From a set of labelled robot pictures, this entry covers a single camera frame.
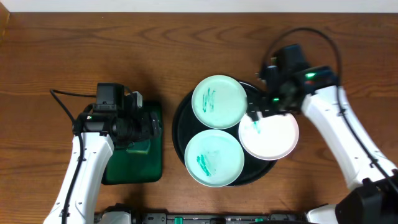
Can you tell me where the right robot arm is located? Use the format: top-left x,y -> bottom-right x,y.
249,65 -> 397,223

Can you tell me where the mint plate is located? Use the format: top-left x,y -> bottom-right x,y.
184,129 -> 245,187
191,75 -> 248,129

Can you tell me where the dark green sponge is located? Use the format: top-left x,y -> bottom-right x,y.
126,139 -> 151,154

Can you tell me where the white plate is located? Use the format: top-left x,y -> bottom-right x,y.
238,114 -> 299,161

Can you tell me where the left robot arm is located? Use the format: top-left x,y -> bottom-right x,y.
44,92 -> 162,223

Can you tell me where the green rectangular water tray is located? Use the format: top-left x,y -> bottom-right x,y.
101,101 -> 164,185

